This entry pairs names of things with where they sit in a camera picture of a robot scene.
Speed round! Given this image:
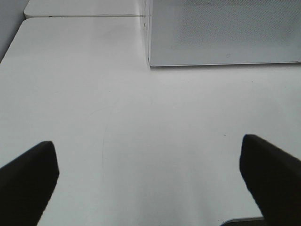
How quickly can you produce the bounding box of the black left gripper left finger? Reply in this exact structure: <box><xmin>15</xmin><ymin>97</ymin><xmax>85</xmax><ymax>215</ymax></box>
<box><xmin>0</xmin><ymin>141</ymin><xmax>59</xmax><ymax>226</ymax></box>

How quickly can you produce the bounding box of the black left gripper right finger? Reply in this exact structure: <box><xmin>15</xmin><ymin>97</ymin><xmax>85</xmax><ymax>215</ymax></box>
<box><xmin>239</xmin><ymin>134</ymin><xmax>301</xmax><ymax>226</ymax></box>

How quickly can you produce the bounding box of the white microwave door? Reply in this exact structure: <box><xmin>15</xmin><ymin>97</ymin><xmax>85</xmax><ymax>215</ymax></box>
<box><xmin>145</xmin><ymin>0</ymin><xmax>301</xmax><ymax>66</ymax></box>

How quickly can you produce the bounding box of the white microwave oven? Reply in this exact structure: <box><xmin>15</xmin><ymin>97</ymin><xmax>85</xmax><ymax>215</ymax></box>
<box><xmin>140</xmin><ymin>0</ymin><xmax>153</xmax><ymax>65</ymax></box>

